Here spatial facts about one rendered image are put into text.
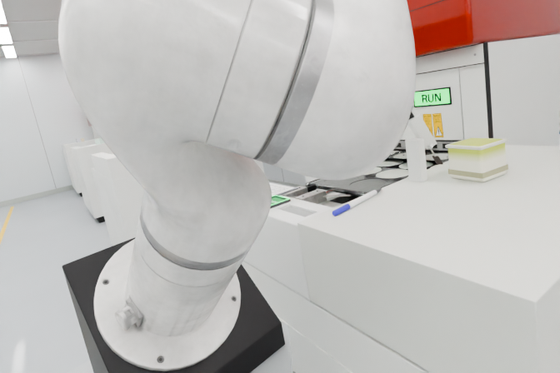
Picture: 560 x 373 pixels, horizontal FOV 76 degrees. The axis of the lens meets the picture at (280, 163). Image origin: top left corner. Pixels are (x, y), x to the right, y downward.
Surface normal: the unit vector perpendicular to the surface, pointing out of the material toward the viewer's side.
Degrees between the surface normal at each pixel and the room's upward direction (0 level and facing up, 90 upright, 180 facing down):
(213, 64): 102
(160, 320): 118
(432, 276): 90
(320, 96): 95
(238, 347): 45
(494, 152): 90
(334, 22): 55
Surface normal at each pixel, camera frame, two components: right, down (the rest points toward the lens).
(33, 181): 0.55, 0.06
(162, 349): 0.36, -0.67
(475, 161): -0.89, 0.22
